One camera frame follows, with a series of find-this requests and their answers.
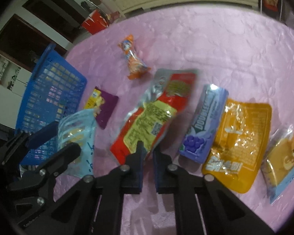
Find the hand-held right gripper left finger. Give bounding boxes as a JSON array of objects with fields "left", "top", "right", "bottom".
[{"left": 39, "top": 141, "right": 144, "bottom": 235}]

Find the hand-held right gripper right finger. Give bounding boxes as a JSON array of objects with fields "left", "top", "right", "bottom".
[{"left": 153, "top": 149, "right": 276, "bottom": 235}]

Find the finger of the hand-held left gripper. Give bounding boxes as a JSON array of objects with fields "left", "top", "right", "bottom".
[
  {"left": 0, "top": 121, "right": 60, "bottom": 165},
  {"left": 7, "top": 142, "right": 82, "bottom": 194}
]

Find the light blue striped clear packet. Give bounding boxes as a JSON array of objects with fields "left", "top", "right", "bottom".
[{"left": 57, "top": 109, "right": 97, "bottom": 179}]

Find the blue plastic basket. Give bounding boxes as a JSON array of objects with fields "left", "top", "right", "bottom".
[{"left": 15, "top": 43, "right": 87, "bottom": 165}]

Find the large red and yellow packet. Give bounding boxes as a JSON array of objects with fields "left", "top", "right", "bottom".
[{"left": 110, "top": 68, "right": 199, "bottom": 165}]

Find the purple gum packet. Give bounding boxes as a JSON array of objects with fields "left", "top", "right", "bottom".
[{"left": 179, "top": 84, "right": 229, "bottom": 164}]

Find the purple and yellow snack packet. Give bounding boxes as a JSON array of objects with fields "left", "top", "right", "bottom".
[{"left": 83, "top": 86, "right": 119, "bottom": 130}]

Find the orange pouch packet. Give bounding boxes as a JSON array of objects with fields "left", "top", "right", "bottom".
[{"left": 201, "top": 98, "right": 272, "bottom": 194}]

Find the orange long snack packet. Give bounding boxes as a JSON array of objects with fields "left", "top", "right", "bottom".
[{"left": 118, "top": 34, "right": 152, "bottom": 80}]

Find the light blue cake packet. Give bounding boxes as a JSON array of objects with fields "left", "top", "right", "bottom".
[{"left": 261, "top": 124, "right": 294, "bottom": 205}]

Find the white cabinet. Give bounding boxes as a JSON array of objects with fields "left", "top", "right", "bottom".
[{"left": 0, "top": 48, "right": 33, "bottom": 133}]

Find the dark brown wooden door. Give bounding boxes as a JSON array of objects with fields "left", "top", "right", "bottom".
[
  {"left": 22, "top": 0, "right": 87, "bottom": 28},
  {"left": 0, "top": 13, "right": 67, "bottom": 72}
]

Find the red paper bag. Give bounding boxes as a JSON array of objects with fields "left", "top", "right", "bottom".
[{"left": 81, "top": 10, "right": 111, "bottom": 35}]

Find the pink quilted table cover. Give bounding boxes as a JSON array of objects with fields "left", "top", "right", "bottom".
[{"left": 49, "top": 4, "right": 294, "bottom": 235}]

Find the broom and dustpan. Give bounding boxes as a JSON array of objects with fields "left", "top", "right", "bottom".
[{"left": 82, "top": 0, "right": 122, "bottom": 21}]

